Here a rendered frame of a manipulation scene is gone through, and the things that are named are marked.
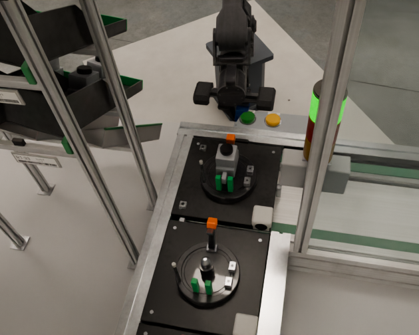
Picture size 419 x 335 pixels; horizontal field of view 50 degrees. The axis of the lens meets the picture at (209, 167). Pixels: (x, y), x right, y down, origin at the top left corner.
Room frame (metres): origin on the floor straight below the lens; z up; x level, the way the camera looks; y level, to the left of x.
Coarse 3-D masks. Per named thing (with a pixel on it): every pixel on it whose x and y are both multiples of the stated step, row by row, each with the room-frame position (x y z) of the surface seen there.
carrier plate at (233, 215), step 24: (192, 144) 0.75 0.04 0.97; (216, 144) 0.74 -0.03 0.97; (240, 144) 0.73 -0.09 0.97; (192, 168) 0.67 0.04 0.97; (264, 168) 0.65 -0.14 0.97; (192, 192) 0.60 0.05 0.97; (264, 192) 0.57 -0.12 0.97; (192, 216) 0.53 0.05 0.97; (216, 216) 0.53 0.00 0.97; (240, 216) 0.52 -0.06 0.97
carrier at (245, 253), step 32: (192, 224) 0.51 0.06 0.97; (160, 256) 0.44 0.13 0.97; (192, 256) 0.42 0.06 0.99; (224, 256) 0.41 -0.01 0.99; (256, 256) 0.41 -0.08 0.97; (160, 288) 0.37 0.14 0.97; (192, 288) 0.34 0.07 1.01; (224, 288) 0.34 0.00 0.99; (256, 288) 0.34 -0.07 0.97; (160, 320) 0.30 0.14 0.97; (192, 320) 0.29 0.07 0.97; (224, 320) 0.28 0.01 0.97; (256, 320) 0.27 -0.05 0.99
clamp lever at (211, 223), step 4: (208, 220) 0.46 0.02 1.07; (212, 220) 0.46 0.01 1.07; (216, 220) 0.46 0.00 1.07; (208, 224) 0.45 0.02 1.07; (212, 224) 0.45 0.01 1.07; (216, 224) 0.45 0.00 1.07; (208, 228) 0.45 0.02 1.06; (212, 228) 0.45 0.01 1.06; (208, 232) 0.43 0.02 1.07; (212, 232) 0.43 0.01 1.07; (208, 236) 0.44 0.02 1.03; (212, 236) 0.44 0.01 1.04; (208, 240) 0.44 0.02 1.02; (212, 240) 0.44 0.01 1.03; (208, 244) 0.43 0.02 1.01; (212, 244) 0.43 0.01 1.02; (212, 248) 0.43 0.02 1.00
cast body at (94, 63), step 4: (96, 56) 0.78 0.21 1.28; (88, 60) 0.77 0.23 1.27; (92, 60) 0.77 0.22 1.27; (96, 60) 0.77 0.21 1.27; (88, 64) 0.77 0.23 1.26; (92, 64) 0.76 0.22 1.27; (96, 64) 0.75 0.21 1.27; (100, 64) 0.75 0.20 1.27; (92, 68) 0.76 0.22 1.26; (96, 68) 0.75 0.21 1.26; (100, 68) 0.75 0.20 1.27; (100, 72) 0.74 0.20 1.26; (100, 76) 0.74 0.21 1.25; (104, 76) 0.74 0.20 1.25; (104, 80) 0.74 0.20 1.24
